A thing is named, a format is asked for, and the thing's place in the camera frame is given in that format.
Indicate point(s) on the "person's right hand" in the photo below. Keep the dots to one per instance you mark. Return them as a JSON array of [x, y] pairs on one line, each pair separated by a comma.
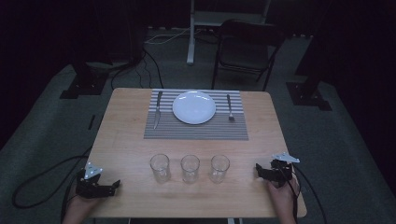
[[282, 202]]

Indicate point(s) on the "clear drinking glass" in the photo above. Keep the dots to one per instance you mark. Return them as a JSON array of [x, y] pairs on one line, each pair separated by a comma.
[[219, 168], [160, 168], [190, 168]]

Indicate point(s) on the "silver table knife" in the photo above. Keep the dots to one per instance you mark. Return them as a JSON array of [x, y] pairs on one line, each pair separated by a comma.
[[158, 109]]

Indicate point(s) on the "white round plate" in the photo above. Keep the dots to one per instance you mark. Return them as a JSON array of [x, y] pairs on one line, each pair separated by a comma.
[[194, 107]]

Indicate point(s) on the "black folding chair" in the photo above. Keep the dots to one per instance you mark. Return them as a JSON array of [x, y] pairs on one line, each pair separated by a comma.
[[246, 53]]

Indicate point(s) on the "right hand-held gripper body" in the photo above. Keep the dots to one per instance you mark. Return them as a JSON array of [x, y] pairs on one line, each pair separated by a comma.
[[280, 171]]

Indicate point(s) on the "silver fork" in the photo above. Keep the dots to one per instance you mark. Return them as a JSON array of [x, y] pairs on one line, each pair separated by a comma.
[[230, 107]]

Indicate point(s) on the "person's left hand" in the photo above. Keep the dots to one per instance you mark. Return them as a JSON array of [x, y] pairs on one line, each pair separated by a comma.
[[79, 208]]

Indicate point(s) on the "white metal stand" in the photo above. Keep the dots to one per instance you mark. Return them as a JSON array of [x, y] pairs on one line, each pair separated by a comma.
[[194, 31]]

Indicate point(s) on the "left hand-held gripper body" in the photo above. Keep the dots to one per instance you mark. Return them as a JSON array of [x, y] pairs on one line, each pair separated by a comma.
[[88, 183]]

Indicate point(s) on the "striped grey placemat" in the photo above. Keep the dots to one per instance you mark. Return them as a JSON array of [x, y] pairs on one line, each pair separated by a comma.
[[196, 130]]

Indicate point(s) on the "black stand base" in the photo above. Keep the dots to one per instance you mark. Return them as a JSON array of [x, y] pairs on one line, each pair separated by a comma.
[[308, 95], [84, 84]]

